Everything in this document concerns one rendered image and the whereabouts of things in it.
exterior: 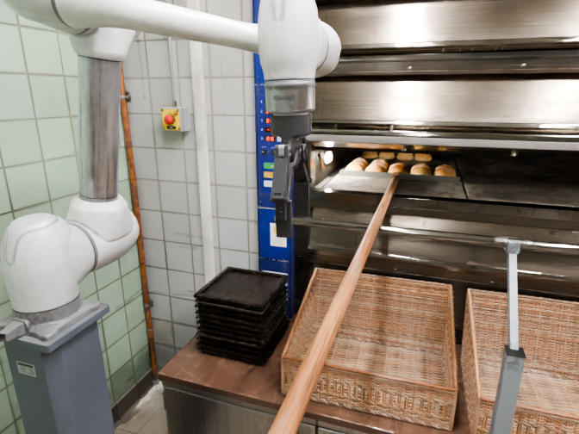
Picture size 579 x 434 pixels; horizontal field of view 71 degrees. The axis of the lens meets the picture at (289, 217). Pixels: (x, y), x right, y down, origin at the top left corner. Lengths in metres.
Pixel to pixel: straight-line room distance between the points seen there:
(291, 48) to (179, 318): 1.76
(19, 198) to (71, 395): 0.76
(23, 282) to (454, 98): 1.41
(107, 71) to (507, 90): 1.25
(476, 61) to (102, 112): 1.18
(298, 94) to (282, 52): 0.07
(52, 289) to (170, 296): 1.14
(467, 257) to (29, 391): 1.46
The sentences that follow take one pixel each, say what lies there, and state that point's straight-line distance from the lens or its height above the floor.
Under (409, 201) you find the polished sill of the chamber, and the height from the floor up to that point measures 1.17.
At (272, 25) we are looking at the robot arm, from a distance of 0.72.
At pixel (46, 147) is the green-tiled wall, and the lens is 1.78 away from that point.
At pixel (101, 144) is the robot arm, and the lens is 1.18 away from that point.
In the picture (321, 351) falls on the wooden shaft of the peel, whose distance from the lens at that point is 0.64.
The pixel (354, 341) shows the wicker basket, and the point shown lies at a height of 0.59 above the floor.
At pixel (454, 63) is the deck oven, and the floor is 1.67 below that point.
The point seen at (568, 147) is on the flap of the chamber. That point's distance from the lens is 1.50.
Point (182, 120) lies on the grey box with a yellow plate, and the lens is 1.82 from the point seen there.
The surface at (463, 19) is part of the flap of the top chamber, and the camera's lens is 1.60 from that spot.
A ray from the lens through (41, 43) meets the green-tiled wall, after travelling 1.81.
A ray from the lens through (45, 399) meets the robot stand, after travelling 1.28.
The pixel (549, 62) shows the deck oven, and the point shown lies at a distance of 1.62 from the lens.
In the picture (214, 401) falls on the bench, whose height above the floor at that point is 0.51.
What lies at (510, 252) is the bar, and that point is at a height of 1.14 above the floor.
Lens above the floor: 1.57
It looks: 17 degrees down
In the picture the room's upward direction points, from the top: straight up
